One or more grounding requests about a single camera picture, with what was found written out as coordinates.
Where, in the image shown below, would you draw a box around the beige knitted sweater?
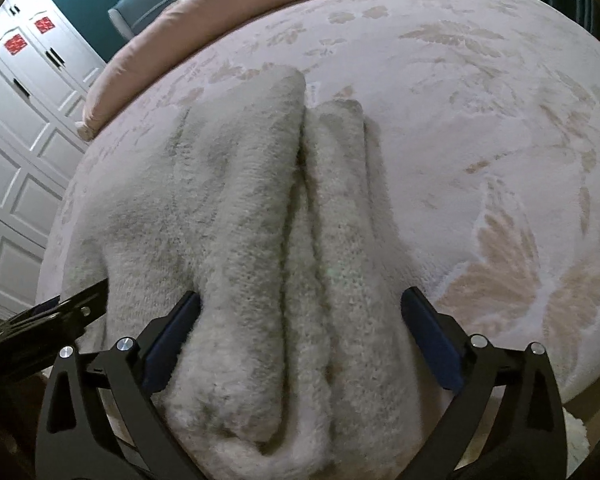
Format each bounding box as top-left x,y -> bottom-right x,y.
62,67 -> 442,479

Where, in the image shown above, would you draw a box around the white fluffy rug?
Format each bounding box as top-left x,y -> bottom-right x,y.
562,408 -> 590,477

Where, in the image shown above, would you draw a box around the white panelled wardrobe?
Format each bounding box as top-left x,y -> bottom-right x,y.
0,0 -> 105,318

